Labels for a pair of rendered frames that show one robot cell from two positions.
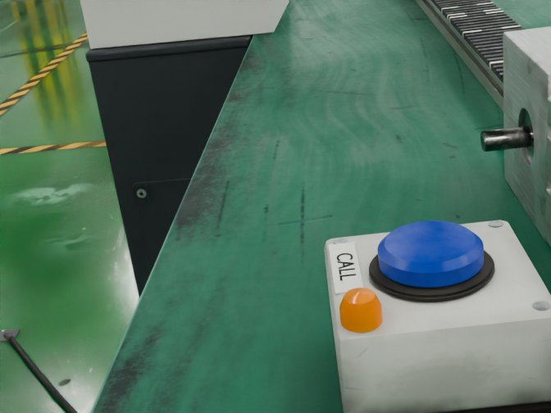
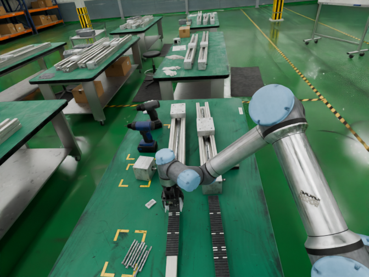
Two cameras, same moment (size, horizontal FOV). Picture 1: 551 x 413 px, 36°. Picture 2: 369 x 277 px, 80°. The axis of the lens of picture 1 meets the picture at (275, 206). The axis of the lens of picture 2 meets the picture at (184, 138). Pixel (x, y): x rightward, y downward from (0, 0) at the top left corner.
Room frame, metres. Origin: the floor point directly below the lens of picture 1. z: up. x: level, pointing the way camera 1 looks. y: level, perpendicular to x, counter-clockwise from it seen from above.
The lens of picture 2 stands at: (1.26, -0.29, 1.69)
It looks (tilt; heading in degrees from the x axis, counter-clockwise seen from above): 35 degrees down; 181
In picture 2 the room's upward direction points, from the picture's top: 6 degrees counter-clockwise
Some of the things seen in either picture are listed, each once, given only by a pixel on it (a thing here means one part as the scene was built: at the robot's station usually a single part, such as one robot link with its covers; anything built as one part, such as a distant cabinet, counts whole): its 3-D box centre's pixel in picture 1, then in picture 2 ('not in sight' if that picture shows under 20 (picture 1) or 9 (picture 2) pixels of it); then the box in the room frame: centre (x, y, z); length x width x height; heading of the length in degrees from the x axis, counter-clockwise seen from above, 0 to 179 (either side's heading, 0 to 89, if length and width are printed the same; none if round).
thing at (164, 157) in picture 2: not in sight; (166, 164); (0.60, -0.39, 1.11); 0.09 x 0.08 x 0.11; 41
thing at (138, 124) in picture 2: not in sight; (141, 136); (0.06, -0.60, 0.89); 0.20 x 0.08 x 0.22; 80
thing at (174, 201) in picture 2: not in sight; (171, 192); (0.60, -0.39, 0.95); 0.09 x 0.08 x 0.12; 177
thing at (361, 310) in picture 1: (360, 306); not in sight; (0.26, -0.03, 0.85); 0.02 x 0.02 x 0.01
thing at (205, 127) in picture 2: not in sight; (205, 128); (0.00, -0.17, 0.87); 0.16 x 0.11 x 0.07; 177
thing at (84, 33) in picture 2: not in sight; (94, 49); (-4.54, -2.39, 0.50); 1.03 x 0.55 x 1.01; 177
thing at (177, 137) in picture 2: not in sight; (178, 136); (-0.01, -0.36, 0.82); 0.80 x 0.10 x 0.09; 177
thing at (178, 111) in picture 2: not in sight; (178, 112); (-0.26, -0.35, 0.87); 0.16 x 0.11 x 0.07; 177
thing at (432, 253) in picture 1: (430, 261); not in sight; (0.29, -0.06, 0.84); 0.04 x 0.04 x 0.02
